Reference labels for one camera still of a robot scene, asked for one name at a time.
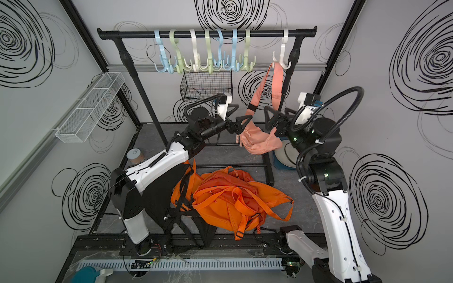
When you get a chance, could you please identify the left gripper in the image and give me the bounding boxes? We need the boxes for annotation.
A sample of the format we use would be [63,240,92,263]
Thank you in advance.
[199,105,251,145]

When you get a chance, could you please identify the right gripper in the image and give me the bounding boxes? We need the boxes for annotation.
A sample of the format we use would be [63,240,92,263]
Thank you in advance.
[264,105,313,163]

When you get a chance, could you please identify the pink sling bag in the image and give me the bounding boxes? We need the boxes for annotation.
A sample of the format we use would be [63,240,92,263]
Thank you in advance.
[236,62,284,155]

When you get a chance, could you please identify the orange sling bag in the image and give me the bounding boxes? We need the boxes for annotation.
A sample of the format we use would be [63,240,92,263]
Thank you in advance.
[192,186,260,233]

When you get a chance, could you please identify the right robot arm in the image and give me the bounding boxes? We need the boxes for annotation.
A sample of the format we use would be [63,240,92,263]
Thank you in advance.
[264,86,381,283]

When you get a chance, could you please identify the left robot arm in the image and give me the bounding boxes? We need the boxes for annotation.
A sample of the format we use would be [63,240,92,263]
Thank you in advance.
[109,93,252,245]

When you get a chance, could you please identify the light blue hook right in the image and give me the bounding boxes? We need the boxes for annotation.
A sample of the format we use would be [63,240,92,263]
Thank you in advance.
[223,29,241,72]

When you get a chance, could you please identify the light blue hook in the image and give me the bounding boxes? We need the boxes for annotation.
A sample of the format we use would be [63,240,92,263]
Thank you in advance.
[214,28,224,71]
[223,29,241,72]
[154,29,174,74]

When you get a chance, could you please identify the white hook rightmost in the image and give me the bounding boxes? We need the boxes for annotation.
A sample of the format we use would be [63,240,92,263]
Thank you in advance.
[273,28,291,70]

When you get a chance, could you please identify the white hook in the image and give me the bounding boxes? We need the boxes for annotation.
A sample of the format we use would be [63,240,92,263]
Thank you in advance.
[184,29,201,72]
[273,28,291,70]

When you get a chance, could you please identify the light green hook middle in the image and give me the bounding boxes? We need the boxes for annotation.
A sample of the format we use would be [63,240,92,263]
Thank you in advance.
[200,29,214,74]

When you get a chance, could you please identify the light green hook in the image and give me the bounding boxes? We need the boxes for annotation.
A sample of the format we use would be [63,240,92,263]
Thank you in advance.
[200,29,214,74]
[169,29,192,74]
[239,29,256,72]

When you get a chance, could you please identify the white hook middle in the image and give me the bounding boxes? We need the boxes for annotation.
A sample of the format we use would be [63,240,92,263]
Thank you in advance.
[184,29,201,72]

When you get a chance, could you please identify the light green hook left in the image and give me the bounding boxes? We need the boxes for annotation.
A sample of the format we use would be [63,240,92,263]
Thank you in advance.
[169,29,192,74]

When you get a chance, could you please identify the light blue hook middle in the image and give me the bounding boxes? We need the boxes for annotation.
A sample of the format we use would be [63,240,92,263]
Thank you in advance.
[214,28,224,71]

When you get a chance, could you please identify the light green hook right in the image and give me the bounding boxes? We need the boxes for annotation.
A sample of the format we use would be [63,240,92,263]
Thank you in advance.
[239,29,256,72]

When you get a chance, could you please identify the light blue hook leftmost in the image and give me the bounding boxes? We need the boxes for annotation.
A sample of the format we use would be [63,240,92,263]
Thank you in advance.
[154,29,174,74]

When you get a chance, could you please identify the grey round plate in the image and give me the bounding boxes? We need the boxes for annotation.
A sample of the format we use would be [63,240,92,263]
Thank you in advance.
[274,139,302,169]

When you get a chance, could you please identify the teal tray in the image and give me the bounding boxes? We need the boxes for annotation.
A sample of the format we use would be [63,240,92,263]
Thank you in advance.
[271,139,302,171]

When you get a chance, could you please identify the orange and black backpack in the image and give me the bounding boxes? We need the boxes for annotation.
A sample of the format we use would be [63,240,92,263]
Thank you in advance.
[143,162,217,248]

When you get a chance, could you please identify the black garment rack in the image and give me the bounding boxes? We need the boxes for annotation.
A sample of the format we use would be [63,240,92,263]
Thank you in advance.
[97,26,317,186]

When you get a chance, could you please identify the teal round object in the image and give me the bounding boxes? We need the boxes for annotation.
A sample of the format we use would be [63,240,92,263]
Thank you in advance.
[70,266,114,283]

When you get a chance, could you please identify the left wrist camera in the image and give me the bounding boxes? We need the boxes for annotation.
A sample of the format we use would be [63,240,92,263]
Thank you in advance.
[214,94,232,120]

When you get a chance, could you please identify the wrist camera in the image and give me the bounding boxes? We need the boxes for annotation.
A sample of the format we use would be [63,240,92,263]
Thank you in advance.
[214,94,232,120]
[294,92,323,126]

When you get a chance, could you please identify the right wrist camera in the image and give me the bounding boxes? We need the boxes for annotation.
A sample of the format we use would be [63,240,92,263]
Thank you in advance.
[294,92,323,126]

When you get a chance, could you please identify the black wire basket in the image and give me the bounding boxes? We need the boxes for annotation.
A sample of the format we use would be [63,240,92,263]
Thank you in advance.
[179,71,233,101]

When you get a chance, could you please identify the white slotted cable duct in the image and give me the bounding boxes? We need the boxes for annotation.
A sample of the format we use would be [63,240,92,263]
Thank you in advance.
[76,258,284,272]

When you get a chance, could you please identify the white mesh wall shelf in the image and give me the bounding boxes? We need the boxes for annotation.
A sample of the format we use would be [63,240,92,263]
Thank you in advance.
[55,72,125,143]

